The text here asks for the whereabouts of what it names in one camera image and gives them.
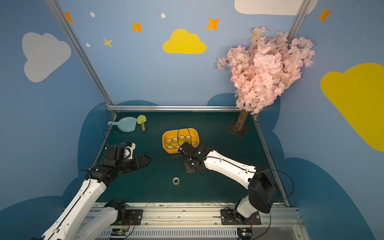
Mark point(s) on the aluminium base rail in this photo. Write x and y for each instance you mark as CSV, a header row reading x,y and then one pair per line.
x,y
202,221

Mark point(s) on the transparent tape roll eight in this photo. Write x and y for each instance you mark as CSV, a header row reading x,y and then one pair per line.
x,y
176,181

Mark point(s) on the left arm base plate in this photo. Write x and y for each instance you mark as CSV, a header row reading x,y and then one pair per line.
x,y
128,217

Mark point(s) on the aluminium frame back bar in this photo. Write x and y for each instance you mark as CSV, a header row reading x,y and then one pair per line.
x,y
132,108

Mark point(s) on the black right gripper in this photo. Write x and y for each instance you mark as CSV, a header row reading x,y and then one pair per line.
x,y
192,162

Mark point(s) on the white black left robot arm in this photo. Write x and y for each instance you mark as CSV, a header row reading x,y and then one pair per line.
x,y
99,177

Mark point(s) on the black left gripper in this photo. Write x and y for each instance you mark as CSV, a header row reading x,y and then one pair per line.
x,y
135,162

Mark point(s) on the left green circuit board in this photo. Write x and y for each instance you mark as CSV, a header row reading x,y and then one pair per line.
x,y
119,233

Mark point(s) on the aluminium frame right post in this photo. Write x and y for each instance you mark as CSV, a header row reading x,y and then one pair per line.
x,y
298,20

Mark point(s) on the aluminium frame post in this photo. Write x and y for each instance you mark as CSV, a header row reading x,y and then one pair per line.
x,y
59,14
298,20

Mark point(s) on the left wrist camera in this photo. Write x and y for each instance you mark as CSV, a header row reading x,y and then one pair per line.
x,y
129,148

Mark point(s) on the yellow plastic storage box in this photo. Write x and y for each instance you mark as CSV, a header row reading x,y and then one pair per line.
x,y
176,133

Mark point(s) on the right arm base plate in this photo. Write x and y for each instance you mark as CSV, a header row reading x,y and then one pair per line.
x,y
228,217

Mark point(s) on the green toy spatula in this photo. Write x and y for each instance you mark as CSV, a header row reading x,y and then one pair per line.
x,y
141,119

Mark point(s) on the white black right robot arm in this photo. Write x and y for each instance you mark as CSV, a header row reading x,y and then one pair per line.
x,y
260,182

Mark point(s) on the aluminium frame left post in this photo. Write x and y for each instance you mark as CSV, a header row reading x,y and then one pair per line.
x,y
59,14

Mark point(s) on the right green circuit board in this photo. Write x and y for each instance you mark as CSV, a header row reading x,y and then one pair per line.
x,y
244,233

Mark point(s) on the green circuit board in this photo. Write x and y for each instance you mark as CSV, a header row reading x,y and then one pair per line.
x,y
119,233
244,233

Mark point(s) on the light blue toy pan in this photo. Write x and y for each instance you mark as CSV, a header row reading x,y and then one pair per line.
x,y
126,125

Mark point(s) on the pink artificial blossom tree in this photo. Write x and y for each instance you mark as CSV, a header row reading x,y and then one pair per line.
x,y
262,71

